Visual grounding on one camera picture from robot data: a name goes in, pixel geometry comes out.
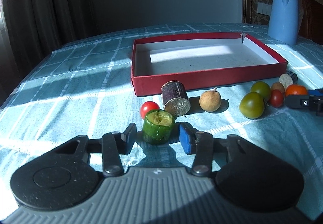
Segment orange tangerine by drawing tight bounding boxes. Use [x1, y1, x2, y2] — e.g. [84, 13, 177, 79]
[285, 84, 308, 97]

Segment small dark sugarcane piece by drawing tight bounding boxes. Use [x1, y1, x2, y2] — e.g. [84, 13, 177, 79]
[279, 71, 298, 89]

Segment green cucumber piece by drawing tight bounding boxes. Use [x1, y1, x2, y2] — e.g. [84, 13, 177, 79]
[142, 109, 175, 145]

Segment cherry tomato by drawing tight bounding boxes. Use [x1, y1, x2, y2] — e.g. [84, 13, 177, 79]
[269, 89, 284, 108]
[140, 101, 160, 119]

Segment small brown longan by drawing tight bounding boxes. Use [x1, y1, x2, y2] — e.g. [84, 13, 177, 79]
[271, 82, 285, 94]

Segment small green tomato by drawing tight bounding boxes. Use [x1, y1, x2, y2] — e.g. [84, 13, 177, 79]
[250, 81, 271, 101]

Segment large green tomato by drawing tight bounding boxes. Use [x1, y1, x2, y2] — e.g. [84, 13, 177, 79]
[239, 92, 265, 119]

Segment large tan longan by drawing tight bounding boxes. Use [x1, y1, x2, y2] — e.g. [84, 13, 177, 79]
[199, 87, 222, 112]

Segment large purple sugarcane piece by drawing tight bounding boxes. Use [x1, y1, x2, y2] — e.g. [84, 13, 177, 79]
[161, 81, 191, 117]

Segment teal plaid tablecloth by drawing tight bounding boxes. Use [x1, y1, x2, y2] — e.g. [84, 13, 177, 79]
[1, 23, 322, 219]

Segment dark wooden chair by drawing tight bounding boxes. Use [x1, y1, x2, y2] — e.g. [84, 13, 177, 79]
[298, 0, 323, 45]

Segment blue electric kettle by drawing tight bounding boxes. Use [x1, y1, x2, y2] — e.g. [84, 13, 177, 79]
[268, 0, 299, 45]

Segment red cardboard tray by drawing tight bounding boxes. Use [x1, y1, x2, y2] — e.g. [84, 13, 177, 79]
[131, 32, 288, 97]

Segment grey patterned curtain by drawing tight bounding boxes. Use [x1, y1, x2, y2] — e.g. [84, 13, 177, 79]
[1, 0, 99, 103]

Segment white wall switch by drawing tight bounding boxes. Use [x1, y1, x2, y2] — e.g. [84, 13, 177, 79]
[257, 2, 272, 16]

